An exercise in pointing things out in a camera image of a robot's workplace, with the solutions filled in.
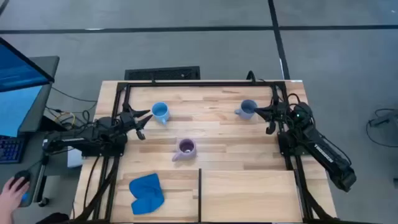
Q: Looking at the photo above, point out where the grey desk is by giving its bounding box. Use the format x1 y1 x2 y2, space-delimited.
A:
0 130 48 210

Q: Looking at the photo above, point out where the thin black floor cable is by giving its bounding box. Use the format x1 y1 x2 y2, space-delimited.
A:
51 86 98 104

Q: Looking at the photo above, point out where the computer monitor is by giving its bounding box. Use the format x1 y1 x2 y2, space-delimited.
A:
0 36 60 138

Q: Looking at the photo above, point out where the yellow cable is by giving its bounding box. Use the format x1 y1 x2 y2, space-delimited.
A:
54 111 76 129

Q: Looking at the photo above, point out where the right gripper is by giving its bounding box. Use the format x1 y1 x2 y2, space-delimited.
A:
253 101 292 123

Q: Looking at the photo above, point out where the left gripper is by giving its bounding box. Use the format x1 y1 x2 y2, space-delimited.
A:
119 108 154 133

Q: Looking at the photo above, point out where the blue cloth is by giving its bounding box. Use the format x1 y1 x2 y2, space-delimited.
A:
129 172 165 215

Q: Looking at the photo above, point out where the grey-blue mug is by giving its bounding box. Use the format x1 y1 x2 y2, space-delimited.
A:
234 99 259 121

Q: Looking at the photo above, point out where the black computer mouse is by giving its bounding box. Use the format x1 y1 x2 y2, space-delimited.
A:
12 169 32 208

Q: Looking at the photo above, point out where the white box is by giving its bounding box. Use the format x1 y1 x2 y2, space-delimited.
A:
67 147 84 169

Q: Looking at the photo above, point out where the black looped floor cable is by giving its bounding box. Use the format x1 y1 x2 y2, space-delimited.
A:
365 108 398 149

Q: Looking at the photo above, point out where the backlit keyboard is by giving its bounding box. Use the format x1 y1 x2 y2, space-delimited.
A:
0 135 26 165

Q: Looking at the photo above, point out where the grey floor device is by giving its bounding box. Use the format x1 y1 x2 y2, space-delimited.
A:
369 109 398 128

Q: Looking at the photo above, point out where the purple mug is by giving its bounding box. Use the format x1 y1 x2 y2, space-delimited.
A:
172 138 197 162

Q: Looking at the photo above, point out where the light blue mug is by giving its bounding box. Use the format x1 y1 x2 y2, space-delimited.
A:
151 101 171 126

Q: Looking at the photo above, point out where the person's hand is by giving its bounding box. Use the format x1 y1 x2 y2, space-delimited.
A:
0 176 30 224

